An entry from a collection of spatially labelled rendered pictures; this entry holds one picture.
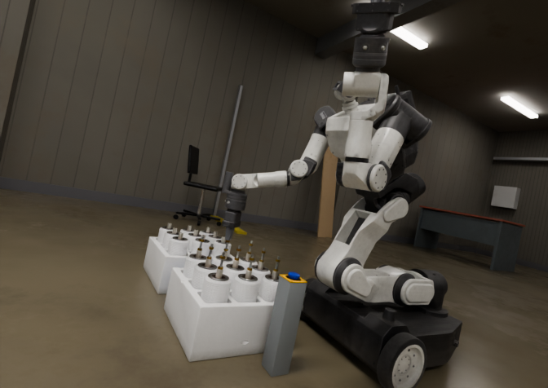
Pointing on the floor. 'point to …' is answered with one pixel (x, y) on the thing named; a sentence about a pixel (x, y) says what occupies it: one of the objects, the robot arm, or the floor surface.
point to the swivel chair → (197, 185)
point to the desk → (479, 231)
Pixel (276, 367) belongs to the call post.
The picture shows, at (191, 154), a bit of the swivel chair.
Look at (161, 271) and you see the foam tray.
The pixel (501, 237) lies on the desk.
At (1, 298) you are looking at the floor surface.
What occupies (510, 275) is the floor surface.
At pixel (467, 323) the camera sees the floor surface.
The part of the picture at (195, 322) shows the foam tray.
